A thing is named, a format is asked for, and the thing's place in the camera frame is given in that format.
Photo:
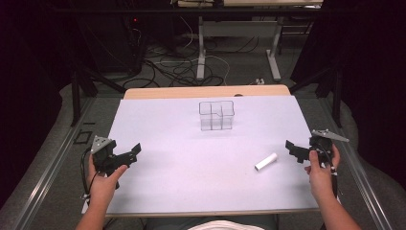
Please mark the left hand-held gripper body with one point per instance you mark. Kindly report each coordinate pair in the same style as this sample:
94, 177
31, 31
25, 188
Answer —
103, 156

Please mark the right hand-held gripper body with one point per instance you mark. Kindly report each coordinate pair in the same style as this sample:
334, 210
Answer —
322, 145

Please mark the white tube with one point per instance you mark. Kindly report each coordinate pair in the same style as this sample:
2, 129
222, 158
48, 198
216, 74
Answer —
266, 161

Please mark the clear plastic organizer box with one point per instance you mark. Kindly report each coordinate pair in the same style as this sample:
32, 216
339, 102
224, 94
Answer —
217, 116

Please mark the person's left hand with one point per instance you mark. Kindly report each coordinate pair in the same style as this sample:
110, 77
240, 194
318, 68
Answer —
102, 187

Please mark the person's right hand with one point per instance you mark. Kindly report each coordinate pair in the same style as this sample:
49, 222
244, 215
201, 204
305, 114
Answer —
322, 182

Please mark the black metal stand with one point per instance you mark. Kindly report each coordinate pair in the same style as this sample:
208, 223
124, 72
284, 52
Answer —
336, 96
76, 96

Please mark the white table sheet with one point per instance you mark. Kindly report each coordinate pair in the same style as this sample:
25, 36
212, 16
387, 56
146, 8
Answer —
191, 166

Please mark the wooden table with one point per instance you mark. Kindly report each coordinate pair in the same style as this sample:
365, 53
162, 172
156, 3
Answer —
191, 92

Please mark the person's white shirt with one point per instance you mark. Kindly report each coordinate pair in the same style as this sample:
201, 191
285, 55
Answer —
223, 226

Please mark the dark computer tower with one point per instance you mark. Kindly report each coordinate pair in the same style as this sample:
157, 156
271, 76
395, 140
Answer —
108, 44

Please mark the black crossbar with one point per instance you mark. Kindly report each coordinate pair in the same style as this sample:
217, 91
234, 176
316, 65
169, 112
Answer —
127, 10

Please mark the aluminium rail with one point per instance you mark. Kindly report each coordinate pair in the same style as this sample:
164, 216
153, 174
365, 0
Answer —
44, 179
360, 179

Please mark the white desk frame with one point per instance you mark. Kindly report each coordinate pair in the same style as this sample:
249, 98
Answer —
201, 48

